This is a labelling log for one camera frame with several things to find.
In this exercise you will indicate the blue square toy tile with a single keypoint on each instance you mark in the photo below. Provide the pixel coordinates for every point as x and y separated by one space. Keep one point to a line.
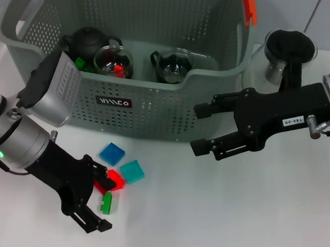
112 154

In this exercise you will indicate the dark red toy brick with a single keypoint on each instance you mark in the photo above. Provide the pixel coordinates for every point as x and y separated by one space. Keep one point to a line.
98 187

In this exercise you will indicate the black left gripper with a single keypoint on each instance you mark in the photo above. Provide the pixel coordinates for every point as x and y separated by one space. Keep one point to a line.
63 175

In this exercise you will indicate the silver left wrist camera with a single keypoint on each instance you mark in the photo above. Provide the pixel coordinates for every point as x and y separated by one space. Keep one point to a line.
55 97

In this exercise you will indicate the glass teacup black base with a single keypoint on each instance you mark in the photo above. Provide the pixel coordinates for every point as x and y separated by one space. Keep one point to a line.
173 69
106 67

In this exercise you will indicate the dark clay teapot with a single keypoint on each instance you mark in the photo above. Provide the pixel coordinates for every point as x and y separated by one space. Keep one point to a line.
86 44

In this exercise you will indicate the bright red slope brick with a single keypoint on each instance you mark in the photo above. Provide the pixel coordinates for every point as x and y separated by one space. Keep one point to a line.
119 180

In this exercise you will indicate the green toy brick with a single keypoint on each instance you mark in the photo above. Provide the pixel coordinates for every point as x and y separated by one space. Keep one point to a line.
81 64
106 203

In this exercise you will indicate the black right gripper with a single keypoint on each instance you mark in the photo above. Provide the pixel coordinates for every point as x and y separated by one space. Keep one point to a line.
268 111

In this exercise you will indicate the grey perforated storage bin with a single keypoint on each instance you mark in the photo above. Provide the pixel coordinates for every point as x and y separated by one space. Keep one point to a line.
154 114

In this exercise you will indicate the teal square toy tile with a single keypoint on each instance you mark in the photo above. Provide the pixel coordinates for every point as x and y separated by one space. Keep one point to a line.
132 171

